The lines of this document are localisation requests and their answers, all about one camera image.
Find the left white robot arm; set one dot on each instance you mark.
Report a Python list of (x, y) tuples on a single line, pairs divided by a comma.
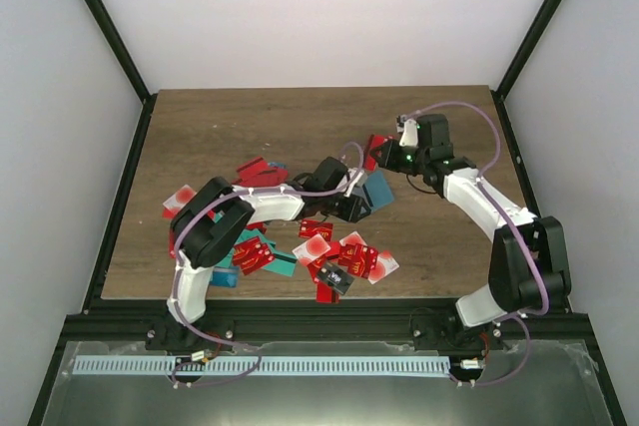
[(206, 229)]

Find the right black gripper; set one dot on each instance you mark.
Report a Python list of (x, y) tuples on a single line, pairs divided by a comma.
[(389, 164)]

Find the teal card with stripe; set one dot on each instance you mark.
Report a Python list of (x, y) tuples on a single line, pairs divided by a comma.
[(284, 263)]

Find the black frame post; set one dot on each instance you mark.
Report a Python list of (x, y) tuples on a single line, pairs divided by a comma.
[(533, 35), (118, 47)]

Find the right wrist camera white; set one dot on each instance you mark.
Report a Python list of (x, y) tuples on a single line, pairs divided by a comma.
[(408, 130)]

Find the black frame post right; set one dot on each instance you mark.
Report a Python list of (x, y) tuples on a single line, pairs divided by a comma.
[(533, 35)]

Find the black frame post left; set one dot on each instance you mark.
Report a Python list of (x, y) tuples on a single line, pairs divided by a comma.
[(118, 47)]

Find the white red circle card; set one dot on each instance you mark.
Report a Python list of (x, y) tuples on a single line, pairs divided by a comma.
[(312, 249)]

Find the small black card lower centre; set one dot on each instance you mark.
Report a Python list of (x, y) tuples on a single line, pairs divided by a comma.
[(337, 279)]

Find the red striped card table edge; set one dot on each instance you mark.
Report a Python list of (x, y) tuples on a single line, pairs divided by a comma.
[(326, 295)]

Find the red gold card right pile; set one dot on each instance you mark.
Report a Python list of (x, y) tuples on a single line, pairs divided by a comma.
[(358, 259)]

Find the white red card left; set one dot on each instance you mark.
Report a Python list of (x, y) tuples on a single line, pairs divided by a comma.
[(179, 199)]

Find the red VIP card centre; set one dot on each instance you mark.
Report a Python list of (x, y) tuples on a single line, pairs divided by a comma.
[(310, 228)]

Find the white red card right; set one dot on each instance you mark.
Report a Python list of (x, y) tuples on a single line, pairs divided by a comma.
[(385, 265)]

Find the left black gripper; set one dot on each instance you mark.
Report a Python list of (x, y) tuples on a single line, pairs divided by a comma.
[(350, 212)]

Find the red card top pile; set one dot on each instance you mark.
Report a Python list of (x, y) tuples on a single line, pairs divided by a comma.
[(251, 168)]

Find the red card black stripe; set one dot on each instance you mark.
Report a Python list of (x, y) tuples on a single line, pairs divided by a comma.
[(378, 153)]

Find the teal leather card holder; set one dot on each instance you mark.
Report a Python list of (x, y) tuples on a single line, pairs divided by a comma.
[(376, 190)]

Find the light blue slotted cable duct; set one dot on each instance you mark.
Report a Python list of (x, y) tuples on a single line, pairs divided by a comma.
[(421, 366)]

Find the blue card front left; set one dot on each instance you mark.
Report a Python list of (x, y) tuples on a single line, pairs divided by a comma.
[(225, 277)]

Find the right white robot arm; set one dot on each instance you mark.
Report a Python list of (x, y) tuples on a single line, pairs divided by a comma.
[(529, 269)]

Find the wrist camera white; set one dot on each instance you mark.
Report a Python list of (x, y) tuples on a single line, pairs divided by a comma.
[(354, 178), (408, 130)]

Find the red gold card pile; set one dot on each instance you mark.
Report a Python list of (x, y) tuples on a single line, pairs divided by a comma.
[(358, 259), (251, 255)]

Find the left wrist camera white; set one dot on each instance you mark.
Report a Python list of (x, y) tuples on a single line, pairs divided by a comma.
[(354, 178)]

